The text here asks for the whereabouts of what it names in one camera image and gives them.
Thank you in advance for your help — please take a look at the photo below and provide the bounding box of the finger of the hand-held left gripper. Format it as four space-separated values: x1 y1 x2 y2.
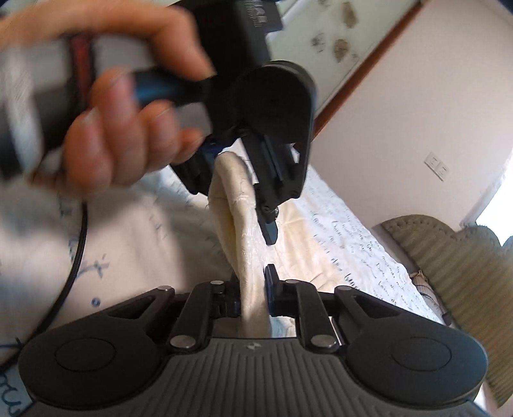
240 134 310 246
172 134 234 197

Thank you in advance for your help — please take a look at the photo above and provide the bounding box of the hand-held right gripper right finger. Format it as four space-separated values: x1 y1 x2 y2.
263 263 402 355

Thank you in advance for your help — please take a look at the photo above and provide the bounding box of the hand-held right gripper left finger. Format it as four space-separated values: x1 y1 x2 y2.
105 274 244 355

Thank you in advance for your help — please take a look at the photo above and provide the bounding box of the cream fleece blanket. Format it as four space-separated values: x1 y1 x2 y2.
206 151 282 341

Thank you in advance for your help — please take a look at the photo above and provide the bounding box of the person's left hand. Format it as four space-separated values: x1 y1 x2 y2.
0 5 216 198

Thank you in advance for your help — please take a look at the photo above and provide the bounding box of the white script-print bed blanket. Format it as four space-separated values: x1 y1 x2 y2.
0 142 446 417

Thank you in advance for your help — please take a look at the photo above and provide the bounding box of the floral glass sliding door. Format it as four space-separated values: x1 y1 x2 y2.
262 0 420 118

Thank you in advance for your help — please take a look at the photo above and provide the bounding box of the striped pillow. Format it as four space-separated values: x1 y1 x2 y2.
409 268 456 328

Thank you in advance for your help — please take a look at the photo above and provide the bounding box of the green padded headboard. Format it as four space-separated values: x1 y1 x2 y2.
379 214 513 412

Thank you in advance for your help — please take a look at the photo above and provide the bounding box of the window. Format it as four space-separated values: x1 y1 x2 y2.
475 172 513 238

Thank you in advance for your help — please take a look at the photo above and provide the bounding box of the brown wooden door frame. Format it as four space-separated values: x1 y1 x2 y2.
310 0 432 139

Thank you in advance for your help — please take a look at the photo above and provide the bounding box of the black cable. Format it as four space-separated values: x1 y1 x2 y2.
0 200 88 368

